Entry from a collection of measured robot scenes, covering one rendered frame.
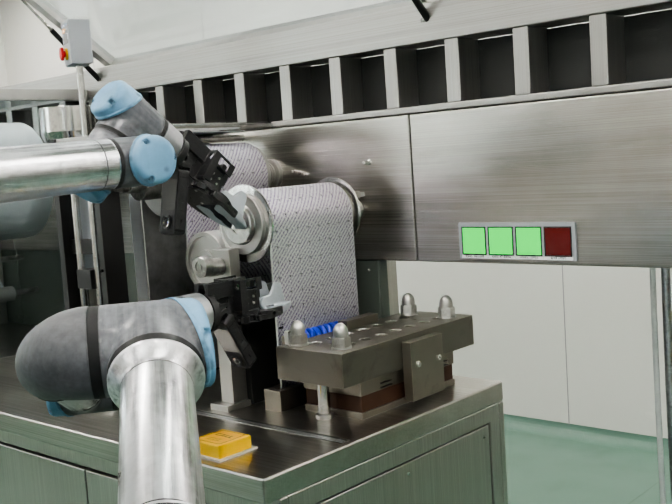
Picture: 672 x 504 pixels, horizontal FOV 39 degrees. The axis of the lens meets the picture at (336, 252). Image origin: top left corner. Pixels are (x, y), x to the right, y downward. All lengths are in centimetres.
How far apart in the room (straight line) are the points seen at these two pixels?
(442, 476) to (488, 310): 293
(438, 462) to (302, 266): 45
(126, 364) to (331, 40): 112
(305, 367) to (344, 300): 27
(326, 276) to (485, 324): 288
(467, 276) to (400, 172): 280
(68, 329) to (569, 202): 94
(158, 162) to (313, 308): 55
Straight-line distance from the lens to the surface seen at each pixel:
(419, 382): 175
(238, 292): 165
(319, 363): 164
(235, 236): 177
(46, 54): 737
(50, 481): 198
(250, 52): 223
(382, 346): 168
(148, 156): 140
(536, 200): 176
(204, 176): 164
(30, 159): 134
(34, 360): 119
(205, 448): 154
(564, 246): 173
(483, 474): 189
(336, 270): 187
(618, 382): 440
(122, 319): 116
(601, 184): 170
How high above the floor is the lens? 136
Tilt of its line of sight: 6 degrees down
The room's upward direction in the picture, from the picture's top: 4 degrees counter-clockwise
